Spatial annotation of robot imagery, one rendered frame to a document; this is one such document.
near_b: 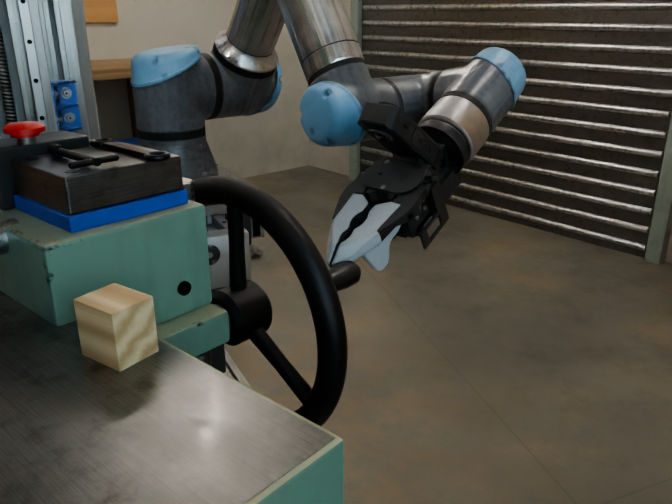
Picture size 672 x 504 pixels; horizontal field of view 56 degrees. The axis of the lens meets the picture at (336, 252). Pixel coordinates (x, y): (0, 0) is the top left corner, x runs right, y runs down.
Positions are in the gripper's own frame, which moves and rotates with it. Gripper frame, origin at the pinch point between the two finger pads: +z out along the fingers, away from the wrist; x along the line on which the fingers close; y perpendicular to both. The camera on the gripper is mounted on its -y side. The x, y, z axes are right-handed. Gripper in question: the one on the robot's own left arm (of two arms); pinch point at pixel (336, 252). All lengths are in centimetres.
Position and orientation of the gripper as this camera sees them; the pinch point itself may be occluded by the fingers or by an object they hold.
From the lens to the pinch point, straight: 62.8
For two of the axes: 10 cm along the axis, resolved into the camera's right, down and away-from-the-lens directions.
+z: -5.8, 6.9, -4.3
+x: -7.5, -2.5, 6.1
